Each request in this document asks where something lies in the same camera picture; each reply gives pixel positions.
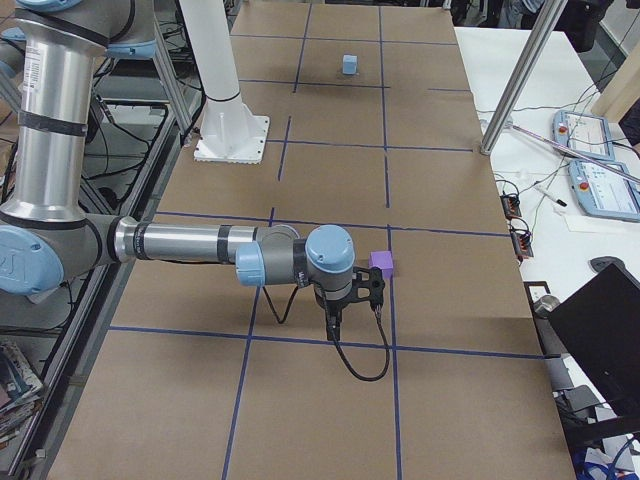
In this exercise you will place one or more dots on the light blue foam block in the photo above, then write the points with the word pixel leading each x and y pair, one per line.
pixel 349 64

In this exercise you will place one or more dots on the purple foam block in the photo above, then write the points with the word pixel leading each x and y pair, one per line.
pixel 382 260

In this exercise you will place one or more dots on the lower orange connector box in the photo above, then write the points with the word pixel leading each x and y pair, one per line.
pixel 522 243

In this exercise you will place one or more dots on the orange connector box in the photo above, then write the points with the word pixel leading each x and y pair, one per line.
pixel 522 243
pixel 511 205

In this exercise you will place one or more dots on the upper orange connector box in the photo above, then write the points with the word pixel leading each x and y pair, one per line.
pixel 511 205

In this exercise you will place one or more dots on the silver metal cylinder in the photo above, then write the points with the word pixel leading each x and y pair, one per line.
pixel 545 305

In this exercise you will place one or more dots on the black laptop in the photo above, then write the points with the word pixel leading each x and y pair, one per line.
pixel 599 327

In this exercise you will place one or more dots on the lower teach pendant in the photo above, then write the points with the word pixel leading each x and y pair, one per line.
pixel 602 193

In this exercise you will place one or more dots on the teach pendant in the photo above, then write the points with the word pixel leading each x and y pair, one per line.
pixel 602 193
pixel 587 134

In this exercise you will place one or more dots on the upper teach pendant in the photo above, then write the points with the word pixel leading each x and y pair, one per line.
pixel 587 134

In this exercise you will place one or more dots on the stack of magazines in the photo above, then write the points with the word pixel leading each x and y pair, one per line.
pixel 20 390

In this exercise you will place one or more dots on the long metal rod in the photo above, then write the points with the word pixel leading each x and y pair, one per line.
pixel 571 152

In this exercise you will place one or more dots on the near black camera bracket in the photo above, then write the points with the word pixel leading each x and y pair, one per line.
pixel 368 285

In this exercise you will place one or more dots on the white pedestal column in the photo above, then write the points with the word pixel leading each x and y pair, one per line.
pixel 229 131

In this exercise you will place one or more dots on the aluminium frame post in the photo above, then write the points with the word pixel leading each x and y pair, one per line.
pixel 540 33

